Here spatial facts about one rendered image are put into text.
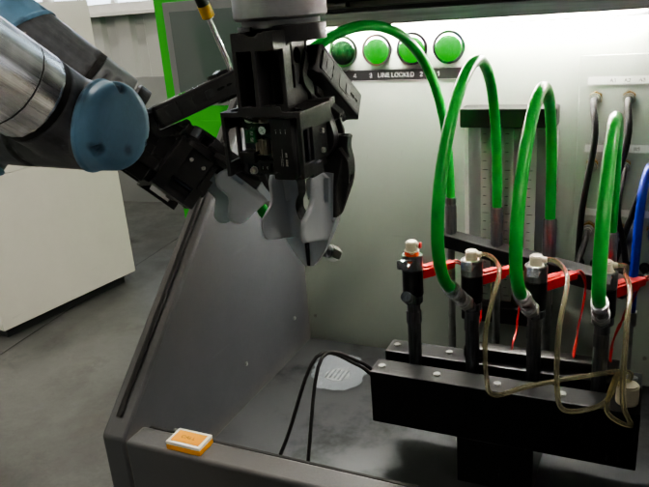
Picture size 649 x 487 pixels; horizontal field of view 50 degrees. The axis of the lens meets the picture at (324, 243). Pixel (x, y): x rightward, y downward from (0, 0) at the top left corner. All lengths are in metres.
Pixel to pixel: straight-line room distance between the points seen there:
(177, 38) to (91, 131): 3.32
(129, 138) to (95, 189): 3.32
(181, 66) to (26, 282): 1.37
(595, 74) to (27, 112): 0.80
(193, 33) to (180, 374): 2.94
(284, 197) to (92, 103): 0.18
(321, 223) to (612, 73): 0.62
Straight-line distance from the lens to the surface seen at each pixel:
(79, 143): 0.59
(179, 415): 1.05
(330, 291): 1.34
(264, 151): 0.56
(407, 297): 0.92
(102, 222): 3.98
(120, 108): 0.60
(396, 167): 1.21
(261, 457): 0.88
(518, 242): 0.72
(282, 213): 0.62
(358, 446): 1.09
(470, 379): 0.95
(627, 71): 1.11
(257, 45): 0.54
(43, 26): 0.76
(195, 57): 3.84
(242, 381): 1.19
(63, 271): 3.86
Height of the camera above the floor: 1.47
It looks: 19 degrees down
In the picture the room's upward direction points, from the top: 4 degrees counter-clockwise
